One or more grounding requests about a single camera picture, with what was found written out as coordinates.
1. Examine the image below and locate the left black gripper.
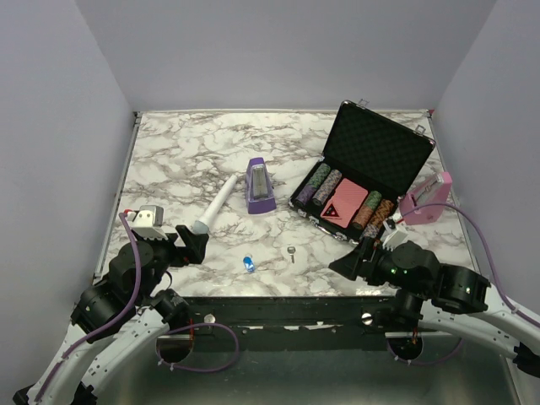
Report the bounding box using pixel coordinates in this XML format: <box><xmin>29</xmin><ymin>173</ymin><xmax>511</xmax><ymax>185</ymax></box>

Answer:
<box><xmin>136</xmin><ymin>224</ymin><xmax>209</xmax><ymax>303</ymax></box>

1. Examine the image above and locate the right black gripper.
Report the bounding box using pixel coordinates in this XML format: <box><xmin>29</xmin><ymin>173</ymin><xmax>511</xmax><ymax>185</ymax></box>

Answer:
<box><xmin>328</xmin><ymin>233</ymin><xmax>429</xmax><ymax>297</ymax></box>

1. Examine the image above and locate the silver key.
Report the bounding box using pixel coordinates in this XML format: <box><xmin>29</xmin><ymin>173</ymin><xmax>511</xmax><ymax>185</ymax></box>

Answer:
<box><xmin>287</xmin><ymin>246</ymin><xmax>295</xmax><ymax>263</ymax></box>

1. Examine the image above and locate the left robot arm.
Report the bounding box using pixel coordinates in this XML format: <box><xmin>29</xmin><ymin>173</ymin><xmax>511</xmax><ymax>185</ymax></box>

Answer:
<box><xmin>13</xmin><ymin>225</ymin><xmax>209</xmax><ymax>404</ymax></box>

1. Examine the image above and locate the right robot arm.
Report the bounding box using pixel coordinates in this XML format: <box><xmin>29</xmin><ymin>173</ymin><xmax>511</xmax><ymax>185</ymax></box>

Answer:
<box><xmin>329</xmin><ymin>238</ymin><xmax>539</xmax><ymax>377</ymax></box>

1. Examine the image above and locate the white microphone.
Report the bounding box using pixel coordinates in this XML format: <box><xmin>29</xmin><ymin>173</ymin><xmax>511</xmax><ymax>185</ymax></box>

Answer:
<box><xmin>192</xmin><ymin>175</ymin><xmax>238</xmax><ymax>235</ymax></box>

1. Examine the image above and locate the orange brown chip stack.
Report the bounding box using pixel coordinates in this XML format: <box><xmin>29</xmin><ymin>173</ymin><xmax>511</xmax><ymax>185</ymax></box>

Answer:
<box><xmin>362</xmin><ymin>199</ymin><xmax>395</xmax><ymax>238</ymax></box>

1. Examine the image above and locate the pink playing card deck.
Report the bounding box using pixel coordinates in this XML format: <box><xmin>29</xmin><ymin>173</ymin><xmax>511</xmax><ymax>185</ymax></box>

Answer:
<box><xmin>321</xmin><ymin>179</ymin><xmax>369</xmax><ymax>229</ymax></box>

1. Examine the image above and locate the purple metronome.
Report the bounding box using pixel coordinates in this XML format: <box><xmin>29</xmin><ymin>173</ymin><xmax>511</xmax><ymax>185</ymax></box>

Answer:
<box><xmin>246</xmin><ymin>157</ymin><xmax>277</xmax><ymax>214</ymax></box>

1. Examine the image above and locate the purple green chip stack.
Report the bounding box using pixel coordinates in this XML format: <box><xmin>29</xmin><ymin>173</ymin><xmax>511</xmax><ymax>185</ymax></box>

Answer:
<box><xmin>294</xmin><ymin>163</ymin><xmax>331</xmax><ymax>206</ymax></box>

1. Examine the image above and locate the black poker chip case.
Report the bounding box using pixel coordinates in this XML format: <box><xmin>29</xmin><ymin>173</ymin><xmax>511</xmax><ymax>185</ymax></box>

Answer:
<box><xmin>289</xmin><ymin>100</ymin><xmax>435</xmax><ymax>243</ymax></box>

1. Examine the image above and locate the pink metronome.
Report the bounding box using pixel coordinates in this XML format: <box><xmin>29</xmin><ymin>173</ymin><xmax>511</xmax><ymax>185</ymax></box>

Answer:
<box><xmin>399</xmin><ymin>171</ymin><xmax>452</xmax><ymax>225</ymax></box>

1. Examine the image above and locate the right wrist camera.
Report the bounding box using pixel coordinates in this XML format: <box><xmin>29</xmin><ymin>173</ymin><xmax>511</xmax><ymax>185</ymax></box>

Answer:
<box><xmin>382</xmin><ymin>218</ymin><xmax>408</xmax><ymax>251</ymax></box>

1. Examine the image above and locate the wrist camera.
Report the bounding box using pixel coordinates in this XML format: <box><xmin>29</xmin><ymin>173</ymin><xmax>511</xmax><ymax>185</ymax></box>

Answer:
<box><xmin>382</xmin><ymin>218</ymin><xmax>408</xmax><ymax>251</ymax></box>
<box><xmin>124</xmin><ymin>205</ymin><xmax>167</xmax><ymax>240</ymax></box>

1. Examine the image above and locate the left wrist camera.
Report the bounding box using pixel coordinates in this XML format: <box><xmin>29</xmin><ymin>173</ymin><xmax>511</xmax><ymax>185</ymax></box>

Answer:
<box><xmin>124</xmin><ymin>205</ymin><xmax>167</xmax><ymax>240</ymax></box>

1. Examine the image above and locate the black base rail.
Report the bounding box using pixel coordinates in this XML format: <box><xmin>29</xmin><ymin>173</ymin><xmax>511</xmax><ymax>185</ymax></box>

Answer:
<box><xmin>186</xmin><ymin>296</ymin><xmax>416</xmax><ymax>352</ymax></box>

